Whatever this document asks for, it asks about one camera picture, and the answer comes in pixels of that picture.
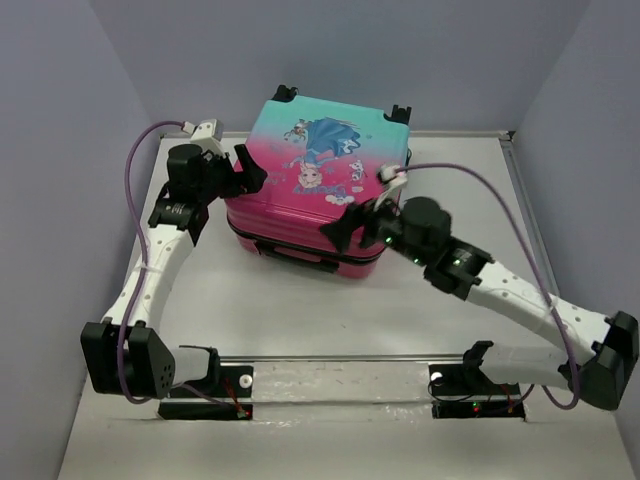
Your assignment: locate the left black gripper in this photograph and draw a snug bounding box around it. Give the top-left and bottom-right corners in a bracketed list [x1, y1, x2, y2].
[197, 145, 267, 204]

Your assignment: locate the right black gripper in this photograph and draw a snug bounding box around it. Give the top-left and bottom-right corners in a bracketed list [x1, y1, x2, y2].
[317, 188, 427, 268]

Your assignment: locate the pink and teal suitcase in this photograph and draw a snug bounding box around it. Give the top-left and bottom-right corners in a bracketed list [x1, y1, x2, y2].
[226, 85, 411, 279]

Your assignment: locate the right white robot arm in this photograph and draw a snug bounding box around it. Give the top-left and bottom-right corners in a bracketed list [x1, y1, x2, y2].
[320, 197, 639, 411]

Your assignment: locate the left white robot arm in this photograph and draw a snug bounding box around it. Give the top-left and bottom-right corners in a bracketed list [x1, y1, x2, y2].
[80, 143, 267, 403]

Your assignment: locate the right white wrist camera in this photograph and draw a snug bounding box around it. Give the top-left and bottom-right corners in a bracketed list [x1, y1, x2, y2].
[375, 165, 408, 209]

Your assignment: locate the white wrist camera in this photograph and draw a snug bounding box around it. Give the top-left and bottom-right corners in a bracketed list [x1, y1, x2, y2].
[190, 119, 224, 156]
[375, 165, 408, 209]

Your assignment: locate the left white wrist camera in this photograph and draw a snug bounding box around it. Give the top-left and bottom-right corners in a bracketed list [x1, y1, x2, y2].
[190, 119, 224, 156]

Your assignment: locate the aluminium rail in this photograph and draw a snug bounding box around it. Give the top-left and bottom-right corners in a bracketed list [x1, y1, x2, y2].
[221, 354, 462, 363]

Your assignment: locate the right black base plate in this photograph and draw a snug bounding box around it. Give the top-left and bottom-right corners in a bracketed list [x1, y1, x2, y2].
[427, 363, 526, 420]

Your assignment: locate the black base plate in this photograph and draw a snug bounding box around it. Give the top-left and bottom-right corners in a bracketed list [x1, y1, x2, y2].
[157, 364, 254, 421]
[427, 363, 526, 420]

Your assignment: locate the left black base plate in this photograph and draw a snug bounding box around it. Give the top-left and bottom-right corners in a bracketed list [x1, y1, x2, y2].
[157, 364, 254, 421]

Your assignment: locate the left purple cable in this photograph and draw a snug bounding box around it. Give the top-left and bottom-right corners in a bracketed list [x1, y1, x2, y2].
[117, 121, 246, 419]

